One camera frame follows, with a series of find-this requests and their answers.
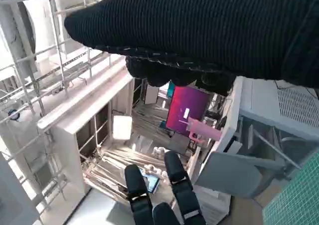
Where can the black knitted gloved right hand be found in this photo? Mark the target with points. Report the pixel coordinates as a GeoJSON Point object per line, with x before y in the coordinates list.
{"type": "Point", "coordinates": [199, 30]}

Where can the bare black left hand blue tape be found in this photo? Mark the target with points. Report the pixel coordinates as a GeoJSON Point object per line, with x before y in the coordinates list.
{"type": "Point", "coordinates": [179, 180]}

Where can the tablet with blue screen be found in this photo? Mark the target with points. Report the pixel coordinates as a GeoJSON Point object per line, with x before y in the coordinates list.
{"type": "Point", "coordinates": [150, 181]}

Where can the grey chair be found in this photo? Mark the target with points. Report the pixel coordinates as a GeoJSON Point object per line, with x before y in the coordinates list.
{"type": "Point", "coordinates": [229, 172]}

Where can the pink plastic object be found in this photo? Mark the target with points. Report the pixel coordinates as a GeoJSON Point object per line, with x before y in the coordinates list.
{"type": "Point", "coordinates": [202, 130]}

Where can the monitor with purple screen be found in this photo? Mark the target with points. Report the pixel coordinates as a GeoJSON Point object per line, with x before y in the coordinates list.
{"type": "Point", "coordinates": [184, 102]}

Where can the bright white light panel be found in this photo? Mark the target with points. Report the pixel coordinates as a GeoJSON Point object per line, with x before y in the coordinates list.
{"type": "Point", "coordinates": [122, 129]}

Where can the white wheeled cage cabinet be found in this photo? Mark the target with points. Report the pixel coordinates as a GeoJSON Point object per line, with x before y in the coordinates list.
{"type": "Point", "coordinates": [264, 102]}

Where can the white open shelf unit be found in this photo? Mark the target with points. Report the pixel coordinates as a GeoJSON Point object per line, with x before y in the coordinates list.
{"type": "Point", "coordinates": [67, 145]}

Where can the green cutting mat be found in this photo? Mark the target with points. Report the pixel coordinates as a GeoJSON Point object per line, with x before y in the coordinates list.
{"type": "Point", "coordinates": [299, 205]}

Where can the white lattice frame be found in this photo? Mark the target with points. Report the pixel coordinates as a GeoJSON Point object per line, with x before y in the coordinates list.
{"type": "Point", "coordinates": [59, 48]}

